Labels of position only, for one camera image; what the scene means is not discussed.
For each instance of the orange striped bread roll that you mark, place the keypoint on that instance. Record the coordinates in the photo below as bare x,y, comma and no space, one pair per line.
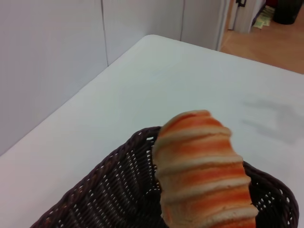
202,171

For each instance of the dark brown woven basket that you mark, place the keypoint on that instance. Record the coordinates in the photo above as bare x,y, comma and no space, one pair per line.
107,194

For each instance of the white cabinet door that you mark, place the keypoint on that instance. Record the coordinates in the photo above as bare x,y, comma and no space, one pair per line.
242,17

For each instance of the green paper stack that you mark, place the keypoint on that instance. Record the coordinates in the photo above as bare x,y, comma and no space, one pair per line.
261,20

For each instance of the black waste bin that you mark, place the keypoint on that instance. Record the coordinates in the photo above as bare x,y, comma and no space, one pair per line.
286,12

